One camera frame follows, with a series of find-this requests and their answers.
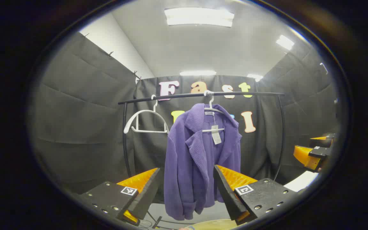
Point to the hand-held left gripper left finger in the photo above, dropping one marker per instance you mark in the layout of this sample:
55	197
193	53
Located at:
145	198

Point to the white panel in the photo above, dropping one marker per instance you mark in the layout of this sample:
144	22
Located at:
300	181

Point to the ceiling light panel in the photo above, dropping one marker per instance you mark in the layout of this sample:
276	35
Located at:
198	72
255	77
285	42
199	16

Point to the black backdrop cloth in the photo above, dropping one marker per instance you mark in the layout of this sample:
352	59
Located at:
85	105

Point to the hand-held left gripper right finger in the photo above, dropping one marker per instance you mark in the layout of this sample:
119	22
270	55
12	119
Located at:
227	195

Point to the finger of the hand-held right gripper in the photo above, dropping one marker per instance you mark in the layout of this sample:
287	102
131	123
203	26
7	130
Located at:
319	152
323	142

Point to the white paper price tag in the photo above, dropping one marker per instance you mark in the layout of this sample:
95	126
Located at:
216	135

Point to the purple ribbed jacket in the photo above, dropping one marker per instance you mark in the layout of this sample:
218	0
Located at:
190	166

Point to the black metal clothes rack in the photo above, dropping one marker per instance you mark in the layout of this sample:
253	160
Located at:
241	94

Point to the white clothes hanger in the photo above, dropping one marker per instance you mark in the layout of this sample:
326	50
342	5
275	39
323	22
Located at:
217	110
145	111

